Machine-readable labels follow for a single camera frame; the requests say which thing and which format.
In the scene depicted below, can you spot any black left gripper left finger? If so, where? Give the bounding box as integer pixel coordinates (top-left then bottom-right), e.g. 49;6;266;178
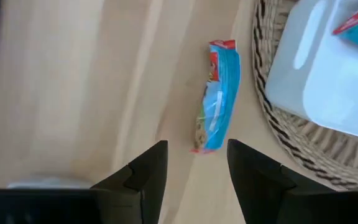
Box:
90;139;169;224

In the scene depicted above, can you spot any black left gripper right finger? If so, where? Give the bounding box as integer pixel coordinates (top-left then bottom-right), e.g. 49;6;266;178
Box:
227;138;335;224

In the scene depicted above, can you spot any round woven straw mat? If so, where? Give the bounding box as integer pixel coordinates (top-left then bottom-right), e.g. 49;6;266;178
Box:
251;0;358;191

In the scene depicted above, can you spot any white plastic bin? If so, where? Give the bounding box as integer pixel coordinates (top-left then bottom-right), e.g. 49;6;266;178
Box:
264;0;358;142

